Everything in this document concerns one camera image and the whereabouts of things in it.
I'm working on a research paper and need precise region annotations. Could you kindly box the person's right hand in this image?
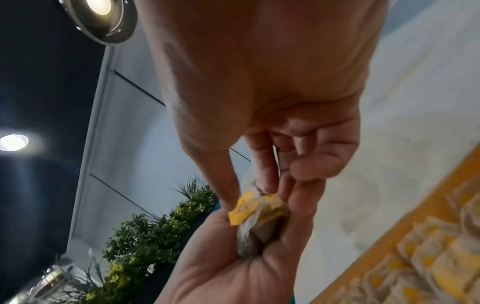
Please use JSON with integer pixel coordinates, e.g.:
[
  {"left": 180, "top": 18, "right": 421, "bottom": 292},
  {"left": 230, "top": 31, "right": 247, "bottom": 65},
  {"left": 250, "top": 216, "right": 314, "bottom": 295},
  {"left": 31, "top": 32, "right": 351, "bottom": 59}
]
[{"left": 132, "top": 0, "right": 391, "bottom": 209}]

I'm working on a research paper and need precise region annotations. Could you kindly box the person's left hand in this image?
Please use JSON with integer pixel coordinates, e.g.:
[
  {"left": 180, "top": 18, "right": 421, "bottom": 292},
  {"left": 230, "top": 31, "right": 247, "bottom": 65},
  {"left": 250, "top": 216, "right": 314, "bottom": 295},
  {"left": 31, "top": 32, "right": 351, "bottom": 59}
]
[{"left": 155, "top": 178, "right": 328, "bottom": 304}]

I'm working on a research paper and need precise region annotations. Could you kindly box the bunch of tea bags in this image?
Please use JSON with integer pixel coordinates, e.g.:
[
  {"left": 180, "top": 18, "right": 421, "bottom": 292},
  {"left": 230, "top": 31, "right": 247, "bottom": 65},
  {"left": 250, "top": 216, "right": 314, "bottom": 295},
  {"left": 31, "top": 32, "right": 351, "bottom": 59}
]
[{"left": 227, "top": 182, "right": 292, "bottom": 259}]

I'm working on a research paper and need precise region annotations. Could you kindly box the yellow tray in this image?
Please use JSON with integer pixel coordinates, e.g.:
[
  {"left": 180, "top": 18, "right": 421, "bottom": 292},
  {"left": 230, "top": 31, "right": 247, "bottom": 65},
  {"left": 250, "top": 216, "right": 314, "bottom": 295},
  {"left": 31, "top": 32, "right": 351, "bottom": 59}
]
[{"left": 310, "top": 151, "right": 480, "bottom": 304}]

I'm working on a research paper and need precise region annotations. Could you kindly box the row of tea bags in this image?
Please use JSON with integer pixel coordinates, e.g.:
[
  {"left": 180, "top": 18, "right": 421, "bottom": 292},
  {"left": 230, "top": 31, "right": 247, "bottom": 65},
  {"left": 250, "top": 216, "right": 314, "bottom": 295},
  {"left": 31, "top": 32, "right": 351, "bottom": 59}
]
[{"left": 325, "top": 178, "right": 480, "bottom": 304}]

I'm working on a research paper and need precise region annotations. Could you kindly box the black planter box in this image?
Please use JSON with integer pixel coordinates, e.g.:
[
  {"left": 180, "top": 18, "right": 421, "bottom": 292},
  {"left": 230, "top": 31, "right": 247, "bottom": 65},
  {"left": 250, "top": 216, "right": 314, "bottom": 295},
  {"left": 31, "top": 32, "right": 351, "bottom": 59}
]
[{"left": 142, "top": 207, "right": 219, "bottom": 304}]

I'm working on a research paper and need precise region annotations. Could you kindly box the green leafy plant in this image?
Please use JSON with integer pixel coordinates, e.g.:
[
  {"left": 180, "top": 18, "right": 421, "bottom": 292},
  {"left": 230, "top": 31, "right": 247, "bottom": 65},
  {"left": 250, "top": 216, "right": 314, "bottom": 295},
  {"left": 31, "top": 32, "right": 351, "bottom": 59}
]
[{"left": 63, "top": 176, "right": 219, "bottom": 304}]

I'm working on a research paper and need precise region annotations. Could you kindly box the round metal ceiling lamp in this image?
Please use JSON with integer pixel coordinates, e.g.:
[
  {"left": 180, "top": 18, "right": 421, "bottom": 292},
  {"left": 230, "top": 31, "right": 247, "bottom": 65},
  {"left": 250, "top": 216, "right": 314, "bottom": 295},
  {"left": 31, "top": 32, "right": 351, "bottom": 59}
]
[
  {"left": 14, "top": 258, "right": 76, "bottom": 304},
  {"left": 58, "top": 0, "right": 138, "bottom": 46}
]

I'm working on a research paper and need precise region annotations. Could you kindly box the round lit ceiling light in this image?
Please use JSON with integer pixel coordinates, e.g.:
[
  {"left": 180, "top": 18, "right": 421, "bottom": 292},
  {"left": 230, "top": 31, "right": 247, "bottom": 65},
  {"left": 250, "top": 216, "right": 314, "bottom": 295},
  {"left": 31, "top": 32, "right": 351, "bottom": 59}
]
[{"left": 0, "top": 133, "right": 31, "bottom": 152}]

